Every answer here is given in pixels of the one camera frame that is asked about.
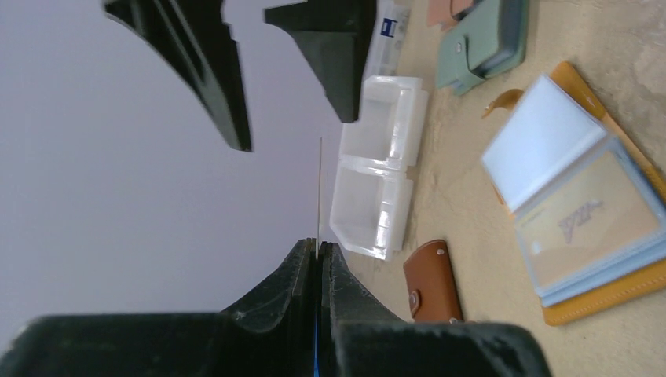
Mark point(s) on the green card holder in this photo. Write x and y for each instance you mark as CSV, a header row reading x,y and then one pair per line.
x,y
488,41

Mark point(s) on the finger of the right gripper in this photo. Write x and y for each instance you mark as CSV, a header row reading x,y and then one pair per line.
x,y
334,36
192,37

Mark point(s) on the orange card holder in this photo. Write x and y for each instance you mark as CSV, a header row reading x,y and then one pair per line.
x,y
641,272

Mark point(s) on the white two-compartment tray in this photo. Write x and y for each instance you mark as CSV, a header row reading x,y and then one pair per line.
x,y
372,193

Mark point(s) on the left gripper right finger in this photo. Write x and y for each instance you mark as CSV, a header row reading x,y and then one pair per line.
x,y
359,336

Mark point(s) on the brown leather card holder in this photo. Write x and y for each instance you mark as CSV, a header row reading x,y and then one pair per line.
x,y
431,284

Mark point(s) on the gold VIP card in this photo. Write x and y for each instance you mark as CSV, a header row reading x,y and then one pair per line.
x,y
596,214

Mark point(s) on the grey credit card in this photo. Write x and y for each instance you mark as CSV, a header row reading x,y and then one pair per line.
x,y
546,132

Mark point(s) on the thin white card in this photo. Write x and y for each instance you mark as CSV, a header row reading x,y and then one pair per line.
x,y
317,290

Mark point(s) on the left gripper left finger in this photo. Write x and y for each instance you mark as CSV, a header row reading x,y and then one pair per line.
x,y
267,332

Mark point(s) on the salmon card holder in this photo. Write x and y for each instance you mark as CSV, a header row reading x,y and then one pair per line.
x,y
448,13

